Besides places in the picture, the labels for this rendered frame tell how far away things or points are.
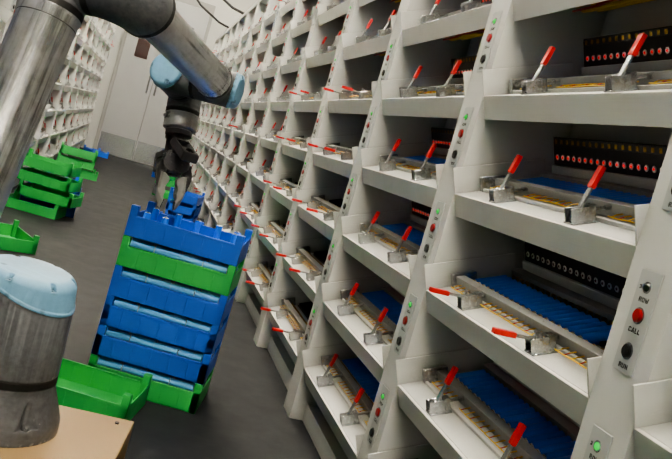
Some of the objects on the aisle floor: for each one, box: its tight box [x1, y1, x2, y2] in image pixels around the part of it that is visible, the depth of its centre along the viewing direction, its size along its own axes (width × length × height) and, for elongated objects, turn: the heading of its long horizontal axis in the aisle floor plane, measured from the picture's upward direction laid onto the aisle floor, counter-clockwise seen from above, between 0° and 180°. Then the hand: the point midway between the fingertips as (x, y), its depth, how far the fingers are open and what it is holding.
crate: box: [88, 353, 215, 414], centre depth 220 cm, size 30×20×8 cm
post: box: [357, 0, 614, 459], centre depth 163 cm, size 20×9×177 cm, turn 25°
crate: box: [56, 358, 153, 421], centre depth 197 cm, size 30×20×8 cm
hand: (168, 203), depth 212 cm, fingers open, 3 cm apart
